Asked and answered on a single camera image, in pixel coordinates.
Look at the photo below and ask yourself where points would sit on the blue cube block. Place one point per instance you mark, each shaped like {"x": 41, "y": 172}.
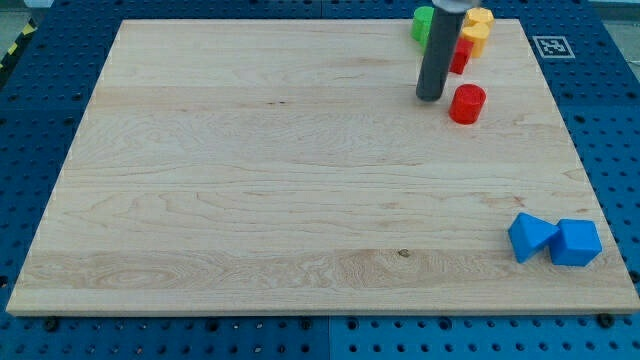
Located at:
{"x": 576, "y": 243}

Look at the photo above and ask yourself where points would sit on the yellow hexagon block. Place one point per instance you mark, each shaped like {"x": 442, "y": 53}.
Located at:
{"x": 479, "y": 15}

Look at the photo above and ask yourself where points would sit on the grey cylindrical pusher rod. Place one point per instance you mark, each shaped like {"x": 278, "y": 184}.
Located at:
{"x": 444, "y": 32}

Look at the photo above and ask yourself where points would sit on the wooden board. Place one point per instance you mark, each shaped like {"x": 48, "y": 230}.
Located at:
{"x": 286, "y": 167}

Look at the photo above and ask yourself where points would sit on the yellow heart block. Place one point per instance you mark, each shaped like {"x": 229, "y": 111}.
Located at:
{"x": 478, "y": 34}

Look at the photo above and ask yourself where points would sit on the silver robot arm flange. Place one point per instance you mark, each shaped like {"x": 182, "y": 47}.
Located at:
{"x": 456, "y": 6}

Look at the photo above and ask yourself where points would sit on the white fiducial marker tag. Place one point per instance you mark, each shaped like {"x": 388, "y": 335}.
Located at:
{"x": 553, "y": 47}

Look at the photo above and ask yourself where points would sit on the blue triangle block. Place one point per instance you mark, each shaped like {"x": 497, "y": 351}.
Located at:
{"x": 529, "y": 235}

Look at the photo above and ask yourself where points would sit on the green cylinder block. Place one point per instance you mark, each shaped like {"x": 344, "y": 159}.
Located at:
{"x": 421, "y": 24}

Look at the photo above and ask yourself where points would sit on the red star block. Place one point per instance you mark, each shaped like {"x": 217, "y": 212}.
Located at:
{"x": 461, "y": 56}

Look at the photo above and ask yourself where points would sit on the red cylinder block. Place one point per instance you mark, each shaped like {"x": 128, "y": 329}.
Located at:
{"x": 467, "y": 104}

